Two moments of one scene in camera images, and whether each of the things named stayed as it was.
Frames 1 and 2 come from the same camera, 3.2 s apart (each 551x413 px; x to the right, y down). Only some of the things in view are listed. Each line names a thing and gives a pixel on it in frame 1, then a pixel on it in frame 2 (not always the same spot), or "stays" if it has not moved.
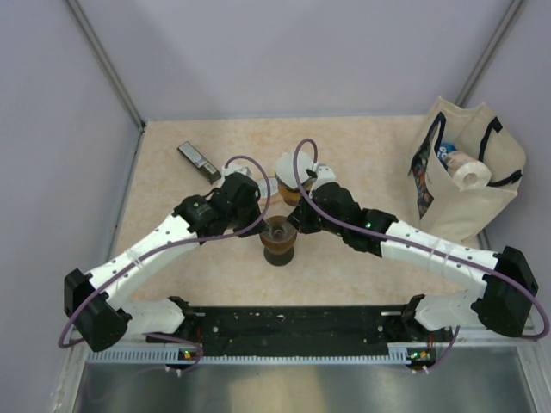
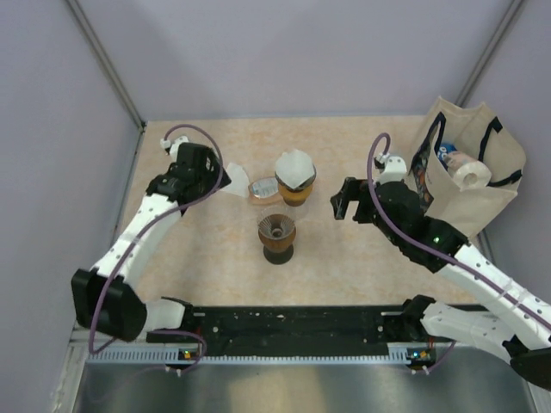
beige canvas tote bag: (467, 168) stays
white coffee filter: (285, 168) stays
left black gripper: (255, 205) to (212, 175)
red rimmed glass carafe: (279, 259) stays
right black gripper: (299, 219) to (352, 189)
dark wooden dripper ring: (278, 247) stays
